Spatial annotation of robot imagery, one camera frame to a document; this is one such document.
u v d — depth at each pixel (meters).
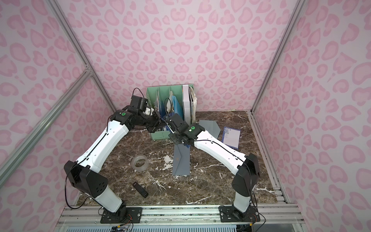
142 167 0.88
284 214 0.74
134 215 0.73
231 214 0.73
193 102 0.90
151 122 0.67
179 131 0.57
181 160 0.92
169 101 0.92
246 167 0.43
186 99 0.92
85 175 0.42
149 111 0.64
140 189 0.81
